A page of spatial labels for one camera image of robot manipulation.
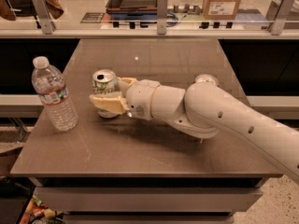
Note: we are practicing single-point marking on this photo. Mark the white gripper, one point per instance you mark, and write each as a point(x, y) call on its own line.
point(139, 97)

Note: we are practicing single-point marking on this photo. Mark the green white 7up can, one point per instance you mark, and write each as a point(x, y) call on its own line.
point(104, 83)

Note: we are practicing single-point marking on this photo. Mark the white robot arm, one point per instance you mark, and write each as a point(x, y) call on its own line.
point(201, 111)

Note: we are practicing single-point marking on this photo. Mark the clear plastic water bottle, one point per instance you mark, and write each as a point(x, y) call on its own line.
point(50, 87)

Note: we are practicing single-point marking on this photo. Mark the orange LaCroix can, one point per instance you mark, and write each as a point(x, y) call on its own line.
point(207, 78)

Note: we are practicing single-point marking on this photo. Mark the grey table drawer base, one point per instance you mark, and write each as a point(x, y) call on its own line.
point(89, 205)

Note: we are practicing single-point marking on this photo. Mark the brown jacket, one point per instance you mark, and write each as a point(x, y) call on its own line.
point(11, 9)

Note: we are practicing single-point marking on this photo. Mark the cardboard box with label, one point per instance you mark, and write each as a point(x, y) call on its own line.
point(220, 9)

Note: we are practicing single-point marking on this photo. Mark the colourful snack bag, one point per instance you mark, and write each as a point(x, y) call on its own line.
point(36, 212)

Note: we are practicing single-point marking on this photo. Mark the left metal glass bracket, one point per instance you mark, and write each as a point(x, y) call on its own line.
point(46, 23)

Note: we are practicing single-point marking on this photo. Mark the metal glass bracket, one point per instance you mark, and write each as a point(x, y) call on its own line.
point(161, 16)
point(283, 15)
point(46, 23)

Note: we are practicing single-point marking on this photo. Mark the middle metal glass bracket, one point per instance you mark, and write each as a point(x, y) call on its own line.
point(161, 16)

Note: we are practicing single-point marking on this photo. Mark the right metal glass bracket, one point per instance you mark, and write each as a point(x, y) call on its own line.
point(283, 15)

